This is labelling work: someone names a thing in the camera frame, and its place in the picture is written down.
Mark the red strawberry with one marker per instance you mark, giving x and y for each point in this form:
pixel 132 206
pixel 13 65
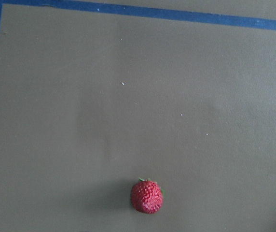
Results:
pixel 146 196

